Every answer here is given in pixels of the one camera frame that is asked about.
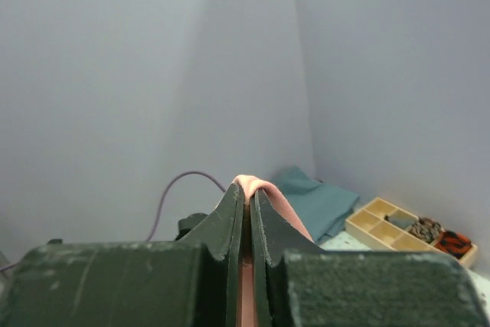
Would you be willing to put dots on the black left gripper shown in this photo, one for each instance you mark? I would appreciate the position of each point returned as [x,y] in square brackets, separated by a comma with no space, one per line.
[187,224]

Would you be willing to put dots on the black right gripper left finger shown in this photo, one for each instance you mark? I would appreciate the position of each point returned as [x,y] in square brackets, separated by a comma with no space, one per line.
[194,281]

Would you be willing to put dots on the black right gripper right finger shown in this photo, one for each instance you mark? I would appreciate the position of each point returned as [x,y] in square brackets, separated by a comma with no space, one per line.
[296,283]

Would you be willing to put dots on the salmon pink t shirt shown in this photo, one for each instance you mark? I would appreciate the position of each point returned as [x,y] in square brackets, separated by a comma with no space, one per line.
[250,185]

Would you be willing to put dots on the folded teal t shirt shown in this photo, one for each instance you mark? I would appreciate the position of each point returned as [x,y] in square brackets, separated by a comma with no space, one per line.
[321,207]

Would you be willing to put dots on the wooden compartment tray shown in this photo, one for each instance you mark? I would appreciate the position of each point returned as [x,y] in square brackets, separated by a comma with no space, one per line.
[368,226]

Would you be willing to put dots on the grey rolled sock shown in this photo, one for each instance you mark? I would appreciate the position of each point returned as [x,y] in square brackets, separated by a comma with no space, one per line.
[401,219]

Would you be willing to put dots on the brown patterned rolled sock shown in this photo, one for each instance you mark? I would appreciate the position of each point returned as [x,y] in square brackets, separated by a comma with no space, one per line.
[426,230]

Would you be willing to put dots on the orange black rolled sock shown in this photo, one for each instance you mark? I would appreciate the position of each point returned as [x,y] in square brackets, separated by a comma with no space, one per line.
[453,244]

